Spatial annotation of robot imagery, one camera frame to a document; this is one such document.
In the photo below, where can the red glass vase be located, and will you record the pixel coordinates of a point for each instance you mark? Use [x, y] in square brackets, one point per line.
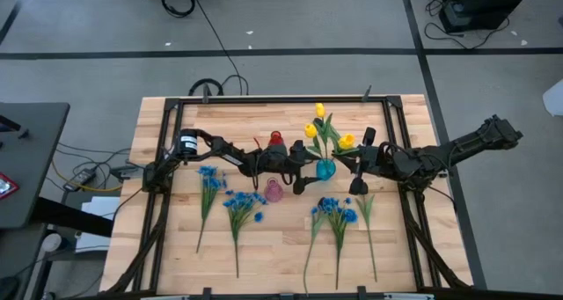
[275, 138]

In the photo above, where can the black computer tower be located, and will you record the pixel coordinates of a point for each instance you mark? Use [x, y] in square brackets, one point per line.
[484, 5]

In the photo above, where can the black table-level camera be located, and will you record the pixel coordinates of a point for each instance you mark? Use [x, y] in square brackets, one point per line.
[286, 297]

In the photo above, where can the red-edged screen device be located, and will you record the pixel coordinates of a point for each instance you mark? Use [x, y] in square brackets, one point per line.
[6, 186]

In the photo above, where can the white paper stack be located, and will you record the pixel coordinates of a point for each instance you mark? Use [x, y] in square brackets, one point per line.
[99, 207]

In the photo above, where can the teal glass vase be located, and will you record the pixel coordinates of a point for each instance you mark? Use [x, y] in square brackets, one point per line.
[325, 170]

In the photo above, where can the black aluminium table frame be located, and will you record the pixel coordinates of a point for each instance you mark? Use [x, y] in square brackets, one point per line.
[281, 100]

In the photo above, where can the pink ribbed glass vase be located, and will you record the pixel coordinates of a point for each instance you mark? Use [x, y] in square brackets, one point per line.
[273, 191]

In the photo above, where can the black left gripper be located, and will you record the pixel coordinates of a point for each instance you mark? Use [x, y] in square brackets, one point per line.
[286, 163]

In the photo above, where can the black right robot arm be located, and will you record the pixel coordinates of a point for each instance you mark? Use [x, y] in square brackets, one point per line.
[462, 148]

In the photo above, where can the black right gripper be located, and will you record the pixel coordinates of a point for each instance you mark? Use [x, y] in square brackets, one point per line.
[378, 159]

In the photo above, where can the yellow artificial tulip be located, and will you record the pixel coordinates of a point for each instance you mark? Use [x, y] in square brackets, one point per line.
[320, 110]
[310, 130]
[347, 141]

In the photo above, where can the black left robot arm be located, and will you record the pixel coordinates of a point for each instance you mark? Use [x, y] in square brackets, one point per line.
[228, 157]

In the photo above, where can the white sheet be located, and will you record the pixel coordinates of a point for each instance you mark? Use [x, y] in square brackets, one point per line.
[555, 100]

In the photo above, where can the black desk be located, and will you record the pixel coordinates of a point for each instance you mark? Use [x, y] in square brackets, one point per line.
[31, 168]

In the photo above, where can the white round object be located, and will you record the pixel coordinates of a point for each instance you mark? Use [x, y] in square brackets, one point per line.
[52, 243]

